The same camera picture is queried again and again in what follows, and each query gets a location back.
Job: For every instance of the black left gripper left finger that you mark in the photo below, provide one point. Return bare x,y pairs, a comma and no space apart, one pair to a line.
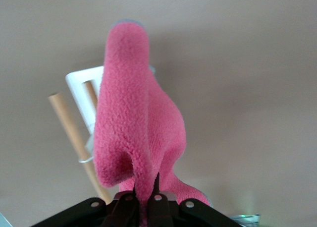
123,209

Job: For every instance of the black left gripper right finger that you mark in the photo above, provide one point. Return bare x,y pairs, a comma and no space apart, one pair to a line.
159,207

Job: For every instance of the pink fleece cloth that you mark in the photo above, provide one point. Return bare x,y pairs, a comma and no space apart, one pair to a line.
128,113

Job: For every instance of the brown wooden rod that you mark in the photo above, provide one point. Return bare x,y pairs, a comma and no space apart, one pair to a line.
71,137

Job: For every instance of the white rectangular rack base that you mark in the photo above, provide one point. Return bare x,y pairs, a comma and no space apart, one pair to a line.
81,88

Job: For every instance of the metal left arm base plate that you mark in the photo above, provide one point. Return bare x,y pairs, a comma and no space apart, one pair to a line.
244,217

